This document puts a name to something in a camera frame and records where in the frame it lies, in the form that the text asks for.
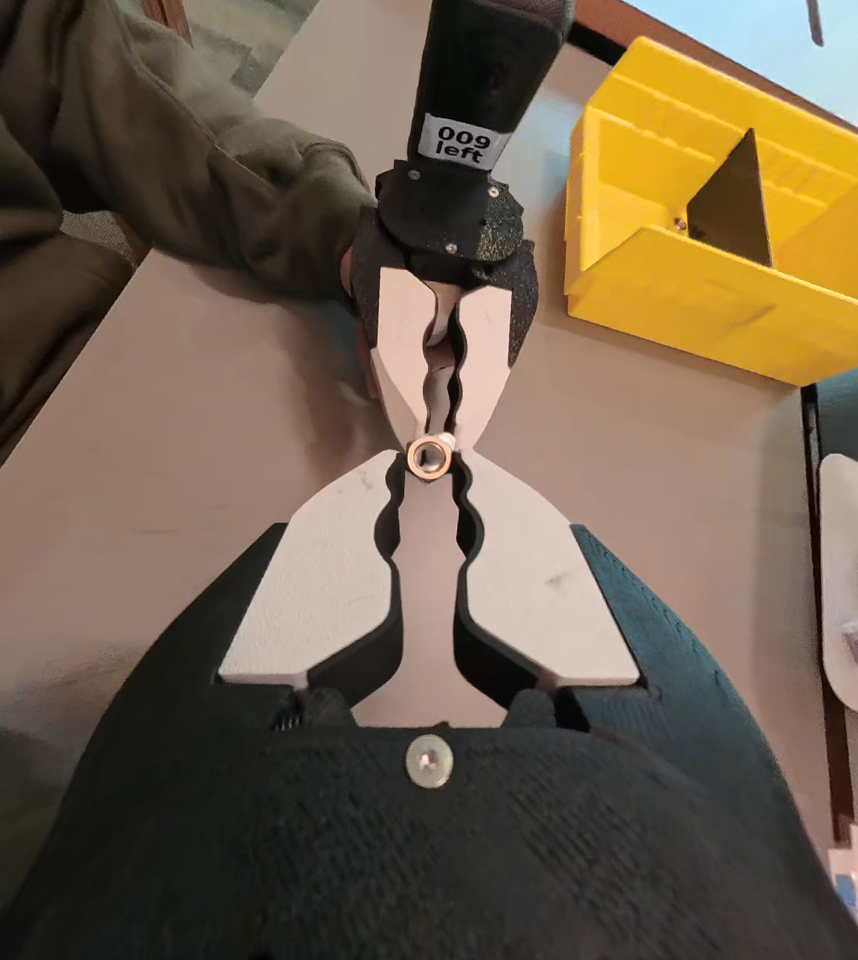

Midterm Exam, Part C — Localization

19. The person's left hand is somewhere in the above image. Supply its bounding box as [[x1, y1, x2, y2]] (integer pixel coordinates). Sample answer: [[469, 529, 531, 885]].
[[339, 247, 383, 402]]

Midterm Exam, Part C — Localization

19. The person's left forearm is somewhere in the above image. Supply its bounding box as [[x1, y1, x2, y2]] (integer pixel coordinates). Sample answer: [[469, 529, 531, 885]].
[[54, 0, 379, 307]]

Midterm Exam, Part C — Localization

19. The black bin divider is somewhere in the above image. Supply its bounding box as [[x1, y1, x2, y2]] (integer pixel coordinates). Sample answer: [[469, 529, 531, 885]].
[[686, 127, 775, 269]]

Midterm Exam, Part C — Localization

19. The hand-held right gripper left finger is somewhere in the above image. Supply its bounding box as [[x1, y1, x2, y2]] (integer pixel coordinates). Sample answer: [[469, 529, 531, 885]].
[[217, 448, 407, 708]]

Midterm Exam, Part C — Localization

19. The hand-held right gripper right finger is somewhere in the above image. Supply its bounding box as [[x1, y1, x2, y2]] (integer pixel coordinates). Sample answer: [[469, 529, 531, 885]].
[[451, 450, 641, 708]]

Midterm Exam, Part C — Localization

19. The yellow plastic bin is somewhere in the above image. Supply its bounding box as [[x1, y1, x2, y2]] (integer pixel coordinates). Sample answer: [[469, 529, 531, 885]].
[[564, 36, 858, 387]]

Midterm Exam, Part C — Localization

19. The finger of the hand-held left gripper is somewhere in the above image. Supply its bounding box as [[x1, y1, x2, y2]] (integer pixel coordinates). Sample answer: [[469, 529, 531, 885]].
[[369, 267, 441, 448], [440, 287, 514, 445]]

